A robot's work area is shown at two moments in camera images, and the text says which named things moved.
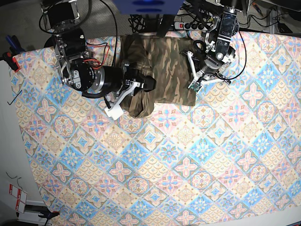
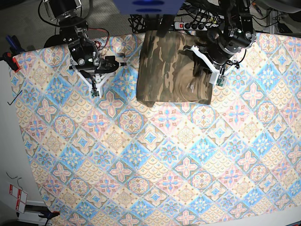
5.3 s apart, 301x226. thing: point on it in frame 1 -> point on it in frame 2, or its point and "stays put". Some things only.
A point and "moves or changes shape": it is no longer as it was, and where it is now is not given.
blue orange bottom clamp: [49, 215] stays put
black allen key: [14, 98] stays put
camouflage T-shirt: [166, 58] moves or changes shape
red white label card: [21, 196] stays put
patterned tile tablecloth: [233, 159] stays put
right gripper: [111, 78] -> [86, 59]
